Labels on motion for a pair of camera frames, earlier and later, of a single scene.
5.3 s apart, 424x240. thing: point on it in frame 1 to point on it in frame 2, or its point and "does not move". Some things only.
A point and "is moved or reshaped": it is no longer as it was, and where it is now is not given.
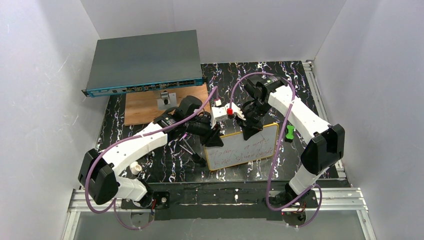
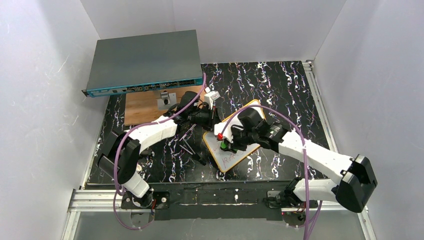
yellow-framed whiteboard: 237,150 is moved or reshaped
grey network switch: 142,62 does not move
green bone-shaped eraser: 289,132 is moved or reshaped
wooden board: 142,107 does not move
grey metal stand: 167,100 does not move
